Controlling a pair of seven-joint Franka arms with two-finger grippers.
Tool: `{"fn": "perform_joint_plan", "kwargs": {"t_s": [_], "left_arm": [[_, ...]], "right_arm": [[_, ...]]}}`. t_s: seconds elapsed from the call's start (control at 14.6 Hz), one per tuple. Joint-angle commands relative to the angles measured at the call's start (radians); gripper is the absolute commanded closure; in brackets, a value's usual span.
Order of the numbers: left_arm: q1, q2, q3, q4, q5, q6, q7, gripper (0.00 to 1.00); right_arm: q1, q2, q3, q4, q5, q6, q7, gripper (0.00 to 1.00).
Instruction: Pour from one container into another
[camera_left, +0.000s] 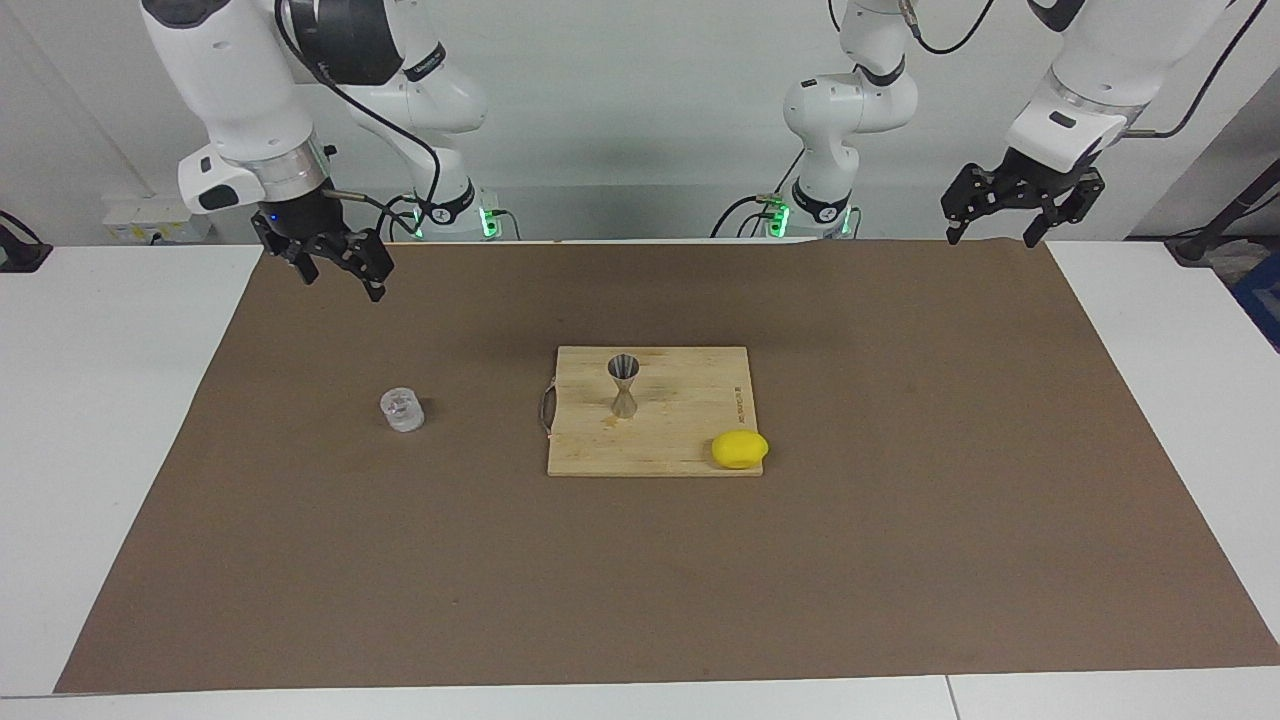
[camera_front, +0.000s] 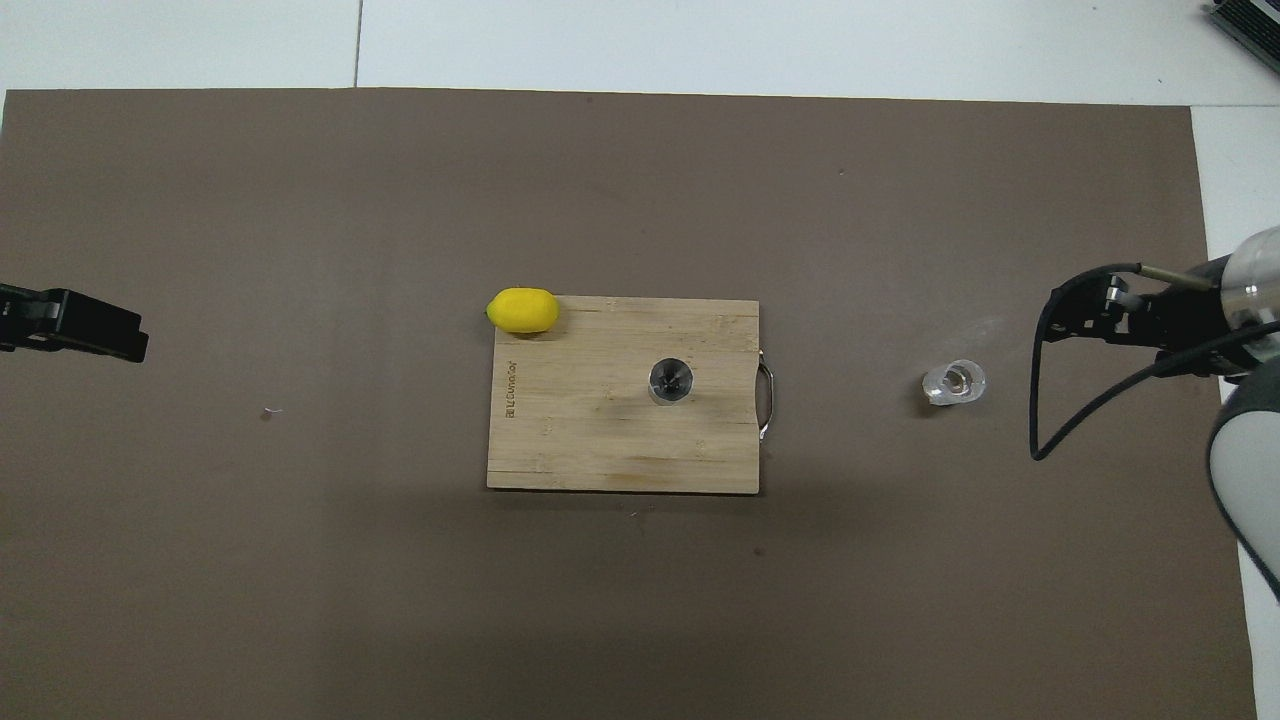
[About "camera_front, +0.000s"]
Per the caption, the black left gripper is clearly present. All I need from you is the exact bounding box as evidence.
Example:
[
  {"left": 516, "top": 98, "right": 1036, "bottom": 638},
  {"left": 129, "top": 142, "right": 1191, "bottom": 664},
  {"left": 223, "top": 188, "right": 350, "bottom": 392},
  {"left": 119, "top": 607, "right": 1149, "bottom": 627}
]
[{"left": 0, "top": 285, "right": 149, "bottom": 362}]

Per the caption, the yellow lemon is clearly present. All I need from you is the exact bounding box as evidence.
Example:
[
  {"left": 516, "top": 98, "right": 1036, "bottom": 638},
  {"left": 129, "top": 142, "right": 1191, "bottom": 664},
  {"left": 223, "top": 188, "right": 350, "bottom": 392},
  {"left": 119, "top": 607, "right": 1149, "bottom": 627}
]
[{"left": 486, "top": 287, "right": 561, "bottom": 335}]

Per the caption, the grey ribbed device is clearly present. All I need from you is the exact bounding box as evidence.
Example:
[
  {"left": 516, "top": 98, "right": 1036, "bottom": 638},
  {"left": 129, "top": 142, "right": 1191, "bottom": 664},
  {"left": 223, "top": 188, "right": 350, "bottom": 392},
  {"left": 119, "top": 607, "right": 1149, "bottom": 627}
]
[{"left": 1203, "top": 0, "right": 1280, "bottom": 63}]

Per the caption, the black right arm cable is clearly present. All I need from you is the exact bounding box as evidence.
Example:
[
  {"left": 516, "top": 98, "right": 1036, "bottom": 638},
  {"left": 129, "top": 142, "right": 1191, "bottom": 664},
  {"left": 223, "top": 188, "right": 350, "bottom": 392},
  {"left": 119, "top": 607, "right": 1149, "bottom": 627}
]
[{"left": 1030, "top": 262, "right": 1280, "bottom": 461}]

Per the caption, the wooden cutting board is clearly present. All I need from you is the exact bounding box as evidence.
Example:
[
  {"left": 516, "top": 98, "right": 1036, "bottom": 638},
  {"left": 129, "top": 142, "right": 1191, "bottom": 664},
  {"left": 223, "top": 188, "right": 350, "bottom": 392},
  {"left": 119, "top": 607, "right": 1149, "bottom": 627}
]
[{"left": 486, "top": 296, "right": 776, "bottom": 495}]

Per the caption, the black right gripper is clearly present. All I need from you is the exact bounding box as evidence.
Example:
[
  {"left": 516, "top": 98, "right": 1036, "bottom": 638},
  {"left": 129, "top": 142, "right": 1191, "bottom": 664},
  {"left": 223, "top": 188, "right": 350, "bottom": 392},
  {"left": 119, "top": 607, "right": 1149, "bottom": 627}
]
[{"left": 1047, "top": 275, "right": 1231, "bottom": 351}]

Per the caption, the brown table mat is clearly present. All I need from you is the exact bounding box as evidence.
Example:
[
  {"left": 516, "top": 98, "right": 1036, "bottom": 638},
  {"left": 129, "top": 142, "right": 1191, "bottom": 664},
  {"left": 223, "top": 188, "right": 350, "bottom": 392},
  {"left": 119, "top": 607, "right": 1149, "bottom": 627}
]
[{"left": 0, "top": 88, "right": 1259, "bottom": 720}]

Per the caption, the clear glass cup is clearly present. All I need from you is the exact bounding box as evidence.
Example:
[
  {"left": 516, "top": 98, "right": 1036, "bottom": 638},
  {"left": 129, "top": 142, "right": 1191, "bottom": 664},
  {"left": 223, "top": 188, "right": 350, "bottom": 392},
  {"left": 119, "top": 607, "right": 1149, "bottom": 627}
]
[{"left": 921, "top": 358, "right": 988, "bottom": 407}]

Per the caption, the metal jigger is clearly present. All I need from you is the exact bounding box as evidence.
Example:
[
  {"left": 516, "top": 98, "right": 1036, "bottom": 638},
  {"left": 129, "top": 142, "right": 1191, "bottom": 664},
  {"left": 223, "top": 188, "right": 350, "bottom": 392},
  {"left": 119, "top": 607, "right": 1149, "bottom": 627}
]
[{"left": 647, "top": 356, "right": 695, "bottom": 405}]

